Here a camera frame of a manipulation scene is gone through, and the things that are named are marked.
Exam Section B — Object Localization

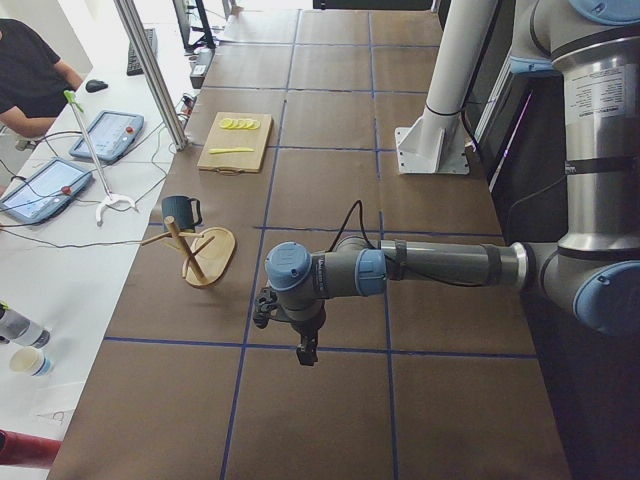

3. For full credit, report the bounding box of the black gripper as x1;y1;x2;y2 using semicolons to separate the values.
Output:
290;312;326;365

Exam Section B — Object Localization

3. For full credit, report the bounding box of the dark green mug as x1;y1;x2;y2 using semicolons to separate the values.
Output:
161;195;203;232

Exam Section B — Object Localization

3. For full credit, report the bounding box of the wooden cup rack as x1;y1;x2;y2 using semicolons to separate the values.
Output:
140;216;236;289

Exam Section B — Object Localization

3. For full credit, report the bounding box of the paper cup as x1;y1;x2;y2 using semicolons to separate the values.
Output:
9;347;53;377

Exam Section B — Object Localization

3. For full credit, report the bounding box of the bamboo cutting board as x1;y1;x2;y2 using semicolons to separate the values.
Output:
197;111;273;173

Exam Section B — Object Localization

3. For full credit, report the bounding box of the yellow plastic knife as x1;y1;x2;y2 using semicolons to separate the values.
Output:
208;147;255;155

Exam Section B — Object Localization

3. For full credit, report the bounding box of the far teach pendant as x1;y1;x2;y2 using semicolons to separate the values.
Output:
87;110;145;164

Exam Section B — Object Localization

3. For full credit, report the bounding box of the teach pendant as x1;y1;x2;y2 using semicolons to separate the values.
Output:
87;110;145;164
1;158;93;225

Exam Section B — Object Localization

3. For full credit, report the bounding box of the water bottle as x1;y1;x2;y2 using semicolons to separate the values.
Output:
1;302;50;348

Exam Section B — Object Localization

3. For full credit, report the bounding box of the near teach pendant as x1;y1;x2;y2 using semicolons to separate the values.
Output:
1;158;93;225

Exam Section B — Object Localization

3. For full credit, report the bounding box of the red fire extinguisher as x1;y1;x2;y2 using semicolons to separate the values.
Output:
1;430;62;469

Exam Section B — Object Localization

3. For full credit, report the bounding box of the black box with label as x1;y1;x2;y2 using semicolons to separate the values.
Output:
189;48;215;89

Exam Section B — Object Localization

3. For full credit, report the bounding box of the black keyboard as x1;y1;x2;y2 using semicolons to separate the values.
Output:
126;27;159;77

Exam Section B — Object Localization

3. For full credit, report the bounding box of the black computer mouse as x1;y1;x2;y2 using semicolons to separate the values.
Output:
85;79;109;93

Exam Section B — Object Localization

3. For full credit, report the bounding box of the grabber reach tool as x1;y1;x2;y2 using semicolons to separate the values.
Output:
63;90;138;227

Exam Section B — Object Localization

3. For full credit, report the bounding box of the person in black shirt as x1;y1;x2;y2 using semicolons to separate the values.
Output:
1;18;83;138

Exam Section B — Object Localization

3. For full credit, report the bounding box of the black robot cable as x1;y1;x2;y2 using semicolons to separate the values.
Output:
327;199;381;254

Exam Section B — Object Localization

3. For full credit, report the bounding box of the white pedestal column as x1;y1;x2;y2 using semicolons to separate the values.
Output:
395;0;498;175

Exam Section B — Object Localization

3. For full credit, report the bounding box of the aluminium frame post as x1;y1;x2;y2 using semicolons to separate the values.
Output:
114;0;188;151

